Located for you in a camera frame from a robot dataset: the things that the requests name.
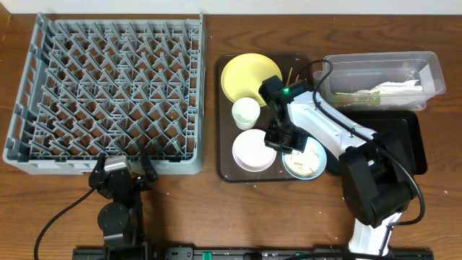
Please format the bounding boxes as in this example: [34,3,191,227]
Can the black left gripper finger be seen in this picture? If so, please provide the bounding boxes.
[139,144,158,182]
[90,152,106,188]

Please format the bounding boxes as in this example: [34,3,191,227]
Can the rice food leftovers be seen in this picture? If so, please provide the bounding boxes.
[284,148,320,178]

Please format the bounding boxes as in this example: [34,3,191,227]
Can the light blue plastic bowl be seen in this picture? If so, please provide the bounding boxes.
[282,137,327,180]

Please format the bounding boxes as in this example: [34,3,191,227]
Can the pale green plastic cup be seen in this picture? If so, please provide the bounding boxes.
[232,97,261,131]

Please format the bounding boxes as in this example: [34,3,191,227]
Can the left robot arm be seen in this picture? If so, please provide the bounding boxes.
[89,146,158,259]

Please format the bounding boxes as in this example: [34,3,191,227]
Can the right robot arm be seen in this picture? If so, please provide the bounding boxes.
[258,76,422,256]

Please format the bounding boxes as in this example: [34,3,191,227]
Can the black waste tray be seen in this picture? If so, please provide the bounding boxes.
[341,110,428,175]

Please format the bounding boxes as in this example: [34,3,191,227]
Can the clear plastic waste bin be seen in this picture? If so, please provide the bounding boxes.
[313,51,446,111]

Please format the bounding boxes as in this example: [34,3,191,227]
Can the dark brown serving tray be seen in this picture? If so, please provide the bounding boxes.
[214,52,310,183]

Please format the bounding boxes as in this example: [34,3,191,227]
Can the green printed wrapper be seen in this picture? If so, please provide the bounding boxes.
[334,92,380,107]

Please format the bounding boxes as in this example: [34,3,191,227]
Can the yellow plastic plate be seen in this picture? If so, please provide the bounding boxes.
[220,53,282,107]

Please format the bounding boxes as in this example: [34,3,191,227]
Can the grey plastic dish rack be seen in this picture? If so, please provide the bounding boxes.
[3,14,207,175]

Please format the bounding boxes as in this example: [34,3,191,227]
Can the white crumpled paper napkin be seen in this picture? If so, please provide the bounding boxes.
[354,80,423,105]

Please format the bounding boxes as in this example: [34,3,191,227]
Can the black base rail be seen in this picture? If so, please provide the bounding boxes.
[71,242,435,260]

